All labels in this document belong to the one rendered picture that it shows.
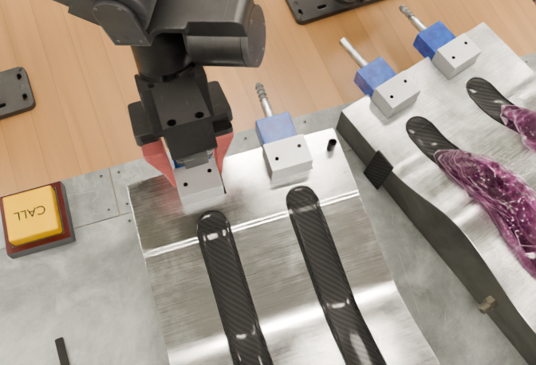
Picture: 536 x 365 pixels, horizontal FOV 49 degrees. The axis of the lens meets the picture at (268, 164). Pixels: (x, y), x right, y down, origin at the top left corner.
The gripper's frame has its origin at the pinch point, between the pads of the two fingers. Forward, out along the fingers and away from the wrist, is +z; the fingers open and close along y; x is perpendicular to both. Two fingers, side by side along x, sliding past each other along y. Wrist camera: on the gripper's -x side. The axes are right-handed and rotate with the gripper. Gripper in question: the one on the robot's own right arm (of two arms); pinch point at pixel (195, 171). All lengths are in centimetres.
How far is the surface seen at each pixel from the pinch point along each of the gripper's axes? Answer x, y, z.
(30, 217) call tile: 6.3, -20.7, 4.7
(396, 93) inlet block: 4.9, 27.7, 0.9
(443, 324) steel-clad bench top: -16.3, 23.9, 21.3
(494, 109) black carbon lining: 2.1, 40.9, 5.9
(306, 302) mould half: -14.2, 7.5, 10.6
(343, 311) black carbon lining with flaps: -16.0, 11.0, 11.8
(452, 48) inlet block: 8.7, 37.8, -1.0
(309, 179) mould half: -2.7, 12.6, 3.8
